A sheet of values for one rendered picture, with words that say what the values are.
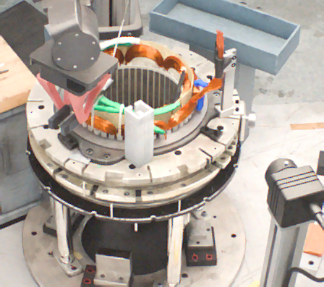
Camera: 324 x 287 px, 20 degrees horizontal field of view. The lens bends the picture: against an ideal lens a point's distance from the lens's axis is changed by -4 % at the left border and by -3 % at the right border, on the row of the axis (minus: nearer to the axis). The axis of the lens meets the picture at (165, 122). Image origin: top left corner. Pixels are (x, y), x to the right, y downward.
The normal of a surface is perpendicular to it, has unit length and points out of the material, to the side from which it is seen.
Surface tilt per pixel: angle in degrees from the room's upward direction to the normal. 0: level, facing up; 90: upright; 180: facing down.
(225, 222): 0
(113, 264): 90
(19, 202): 90
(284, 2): 0
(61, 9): 21
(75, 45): 90
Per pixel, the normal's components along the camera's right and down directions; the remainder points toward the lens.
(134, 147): -0.74, 0.43
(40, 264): 0.03, -0.76
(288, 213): 0.33, 0.62
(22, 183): 0.54, 0.56
